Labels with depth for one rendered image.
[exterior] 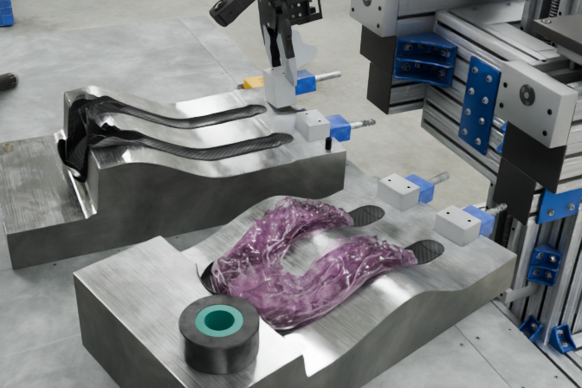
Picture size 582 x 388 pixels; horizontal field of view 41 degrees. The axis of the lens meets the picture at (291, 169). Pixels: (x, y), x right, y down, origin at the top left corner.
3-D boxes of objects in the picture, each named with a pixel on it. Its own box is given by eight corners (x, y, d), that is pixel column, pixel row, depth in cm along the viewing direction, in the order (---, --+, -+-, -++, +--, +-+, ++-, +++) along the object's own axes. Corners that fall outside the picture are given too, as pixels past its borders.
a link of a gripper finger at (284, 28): (299, 56, 123) (285, 1, 121) (289, 59, 123) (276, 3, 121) (288, 56, 128) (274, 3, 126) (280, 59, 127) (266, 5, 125)
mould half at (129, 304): (371, 204, 123) (378, 143, 117) (510, 287, 106) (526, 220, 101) (81, 345, 94) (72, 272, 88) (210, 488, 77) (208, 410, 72)
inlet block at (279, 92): (334, 84, 138) (332, 54, 135) (347, 92, 134) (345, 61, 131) (265, 100, 133) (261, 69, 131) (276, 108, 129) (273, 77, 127)
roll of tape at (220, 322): (252, 380, 75) (252, 352, 73) (170, 370, 76) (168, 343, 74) (265, 324, 82) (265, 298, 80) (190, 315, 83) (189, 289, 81)
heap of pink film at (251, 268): (335, 208, 111) (339, 160, 107) (432, 268, 100) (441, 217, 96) (183, 280, 96) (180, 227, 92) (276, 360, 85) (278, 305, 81)
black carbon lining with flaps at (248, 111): (261, 113, 134) (261, 61, 129) (299, 156, 121) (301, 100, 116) (51, 146, 121) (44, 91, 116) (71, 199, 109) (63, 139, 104)
